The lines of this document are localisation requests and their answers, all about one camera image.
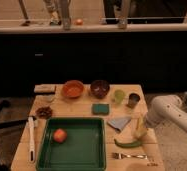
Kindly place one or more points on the dark metal cup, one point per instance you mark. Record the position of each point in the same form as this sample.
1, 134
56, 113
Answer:
133, 100

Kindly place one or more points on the yellow banana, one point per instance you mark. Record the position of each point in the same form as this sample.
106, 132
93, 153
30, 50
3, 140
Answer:
135, 133

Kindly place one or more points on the purple bowl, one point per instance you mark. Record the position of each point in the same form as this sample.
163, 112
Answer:
99, 88

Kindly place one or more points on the green plastic cup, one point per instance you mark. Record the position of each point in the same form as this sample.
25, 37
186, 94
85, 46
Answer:
119, 96

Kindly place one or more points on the red apple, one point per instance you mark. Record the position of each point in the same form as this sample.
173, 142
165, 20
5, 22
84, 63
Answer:
59, 135

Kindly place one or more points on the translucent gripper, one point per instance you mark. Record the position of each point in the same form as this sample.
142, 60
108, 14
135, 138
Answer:
141, 128

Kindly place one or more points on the grey folded cloth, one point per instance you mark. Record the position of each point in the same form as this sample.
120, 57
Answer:
119, 124

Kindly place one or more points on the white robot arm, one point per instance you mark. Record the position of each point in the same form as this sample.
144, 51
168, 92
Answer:
165, 107

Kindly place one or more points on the green sponge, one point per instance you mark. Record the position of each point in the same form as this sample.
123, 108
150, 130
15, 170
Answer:
100, 109

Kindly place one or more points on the green plastic tray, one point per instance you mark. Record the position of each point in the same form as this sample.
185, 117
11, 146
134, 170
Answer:
83, 150

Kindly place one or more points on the orange ball on shelf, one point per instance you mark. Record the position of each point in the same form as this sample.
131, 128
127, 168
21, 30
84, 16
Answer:
79, 22

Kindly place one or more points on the brown pinecone cluster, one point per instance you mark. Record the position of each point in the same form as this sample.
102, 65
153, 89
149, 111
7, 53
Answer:
44, 112

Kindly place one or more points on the orange bowl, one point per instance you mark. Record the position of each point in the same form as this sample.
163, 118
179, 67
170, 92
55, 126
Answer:
72, 89

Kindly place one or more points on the silver fork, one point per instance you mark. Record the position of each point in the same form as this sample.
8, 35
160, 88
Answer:
122, 156

